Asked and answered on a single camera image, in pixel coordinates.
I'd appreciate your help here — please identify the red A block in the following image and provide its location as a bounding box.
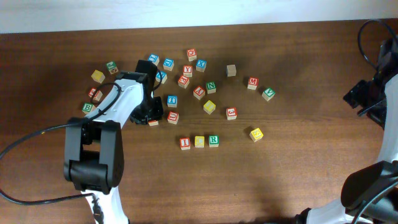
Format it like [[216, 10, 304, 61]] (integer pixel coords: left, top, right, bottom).
[[148, 120, 159, 126]]

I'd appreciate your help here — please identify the red I block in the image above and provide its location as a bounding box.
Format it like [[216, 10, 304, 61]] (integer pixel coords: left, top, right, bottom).
[[179, 138, 191, 150]]

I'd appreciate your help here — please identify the yellow C block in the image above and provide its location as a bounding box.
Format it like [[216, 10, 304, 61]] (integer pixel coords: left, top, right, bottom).
[[195, 136, 205, 148]]

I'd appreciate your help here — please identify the green R block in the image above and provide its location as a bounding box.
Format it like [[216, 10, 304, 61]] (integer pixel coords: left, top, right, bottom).
[[209, 135, 220, 147]]

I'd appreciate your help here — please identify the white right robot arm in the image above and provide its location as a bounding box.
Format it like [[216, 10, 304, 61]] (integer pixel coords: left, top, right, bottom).
[[294, 39, 397, 223]]

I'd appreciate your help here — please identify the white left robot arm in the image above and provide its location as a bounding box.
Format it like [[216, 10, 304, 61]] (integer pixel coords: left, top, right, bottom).
[[63, 60, 164, 223]]

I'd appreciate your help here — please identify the blue T block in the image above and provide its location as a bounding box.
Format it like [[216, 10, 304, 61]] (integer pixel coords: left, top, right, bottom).
[[167, 95, 178, 108]]

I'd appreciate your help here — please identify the red U block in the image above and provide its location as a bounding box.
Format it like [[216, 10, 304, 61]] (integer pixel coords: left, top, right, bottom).
[[167, 111, 179, 124]]

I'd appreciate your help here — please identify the blue H block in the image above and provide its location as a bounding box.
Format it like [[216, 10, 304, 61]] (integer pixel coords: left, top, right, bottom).
[[155, 71, 167, 84]]

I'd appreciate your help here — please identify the red E block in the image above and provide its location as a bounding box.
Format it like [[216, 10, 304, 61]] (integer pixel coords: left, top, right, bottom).
[[177, 75, 190, 89]]

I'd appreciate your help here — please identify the blue D block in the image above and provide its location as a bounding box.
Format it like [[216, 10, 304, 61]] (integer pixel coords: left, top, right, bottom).
[[163, 58, 175, 71]]

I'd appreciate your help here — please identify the red Y block lower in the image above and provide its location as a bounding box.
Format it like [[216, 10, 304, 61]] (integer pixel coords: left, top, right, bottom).
[[193, 86, 206, 100]]

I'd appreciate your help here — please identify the red y block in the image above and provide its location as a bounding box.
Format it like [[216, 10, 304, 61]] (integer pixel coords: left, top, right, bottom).
[[183, 65, 193, 77], [193, 86, 206, 100]]

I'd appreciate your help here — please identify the red Y block upper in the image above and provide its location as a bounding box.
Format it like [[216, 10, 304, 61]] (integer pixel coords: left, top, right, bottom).
[[183, 65, 193, 77]]

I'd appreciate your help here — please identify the red 9 block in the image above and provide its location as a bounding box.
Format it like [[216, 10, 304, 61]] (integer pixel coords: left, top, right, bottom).
[[88, 88, 103, 101]]

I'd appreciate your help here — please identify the yellow block centre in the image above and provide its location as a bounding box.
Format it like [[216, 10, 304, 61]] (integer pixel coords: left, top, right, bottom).
[[203, 100, 216, 114]]

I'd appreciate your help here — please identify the green J block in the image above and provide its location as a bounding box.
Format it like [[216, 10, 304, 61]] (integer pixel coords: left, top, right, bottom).
[[106, 61, 119, 74]]

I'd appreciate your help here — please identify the green N block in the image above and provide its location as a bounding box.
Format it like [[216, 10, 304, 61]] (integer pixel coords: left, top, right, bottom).
[[206, 82, 216, 94]]

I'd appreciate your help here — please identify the yellow block far left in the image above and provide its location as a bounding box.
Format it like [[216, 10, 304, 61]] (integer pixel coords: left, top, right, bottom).
[[91, 70, 105, 83]]

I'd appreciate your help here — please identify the blue X block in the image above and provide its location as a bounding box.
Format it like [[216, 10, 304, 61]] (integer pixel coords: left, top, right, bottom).
[[196, 60, 207, 72]]

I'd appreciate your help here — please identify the red Q block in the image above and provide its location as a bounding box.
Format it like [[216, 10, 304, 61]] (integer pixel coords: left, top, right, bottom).
[[187, 49, 197, 62]]

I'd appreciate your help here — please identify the red 3 block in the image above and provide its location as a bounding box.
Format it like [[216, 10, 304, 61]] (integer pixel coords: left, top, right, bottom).
[[226, 107, 237, 120]]

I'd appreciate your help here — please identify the plain wooden block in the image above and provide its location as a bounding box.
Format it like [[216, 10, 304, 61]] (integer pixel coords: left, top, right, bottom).
[[226, 65, 236, 77]]

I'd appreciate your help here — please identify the green V block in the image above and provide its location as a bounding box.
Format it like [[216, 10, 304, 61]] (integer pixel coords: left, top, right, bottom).
[[262, 88, 275, 101]]

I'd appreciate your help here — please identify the red M block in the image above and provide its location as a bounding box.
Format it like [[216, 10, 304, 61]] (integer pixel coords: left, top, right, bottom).
[[248, 77, 259, 90]]

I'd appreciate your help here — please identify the yellow K block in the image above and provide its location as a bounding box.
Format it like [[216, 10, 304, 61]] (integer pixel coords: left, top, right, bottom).
[[249, 128, 264, 142]]

